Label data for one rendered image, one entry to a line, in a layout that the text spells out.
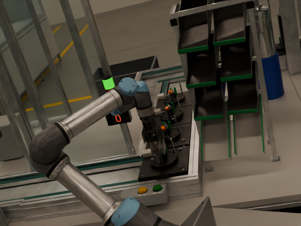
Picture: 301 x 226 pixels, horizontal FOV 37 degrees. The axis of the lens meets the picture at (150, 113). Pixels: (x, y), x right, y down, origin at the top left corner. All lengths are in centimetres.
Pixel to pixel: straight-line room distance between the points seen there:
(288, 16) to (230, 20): 112
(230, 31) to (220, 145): 52
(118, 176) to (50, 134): 73
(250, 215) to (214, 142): 39
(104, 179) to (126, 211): 77
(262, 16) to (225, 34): 79
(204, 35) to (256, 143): 54
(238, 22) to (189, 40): 22
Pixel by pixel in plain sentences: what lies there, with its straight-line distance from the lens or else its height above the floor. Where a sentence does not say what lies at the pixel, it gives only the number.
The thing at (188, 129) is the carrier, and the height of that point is 97.
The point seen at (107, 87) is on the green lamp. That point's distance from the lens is 218.
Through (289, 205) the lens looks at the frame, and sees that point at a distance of 206.
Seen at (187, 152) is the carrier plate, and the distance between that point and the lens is 224.
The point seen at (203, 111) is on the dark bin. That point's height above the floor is 121.
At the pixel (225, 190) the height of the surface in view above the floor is 86.
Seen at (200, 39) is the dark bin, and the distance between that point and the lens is 193.
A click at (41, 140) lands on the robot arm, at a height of 143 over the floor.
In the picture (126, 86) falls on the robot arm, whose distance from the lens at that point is 177.
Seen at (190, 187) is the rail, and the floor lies 92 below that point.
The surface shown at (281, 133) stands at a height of 86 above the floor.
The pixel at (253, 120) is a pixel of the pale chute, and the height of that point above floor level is 110.
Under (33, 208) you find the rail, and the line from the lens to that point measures 231.
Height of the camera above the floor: 205
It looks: 23 degrees down
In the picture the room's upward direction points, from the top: 16 degrees counter-clockwise
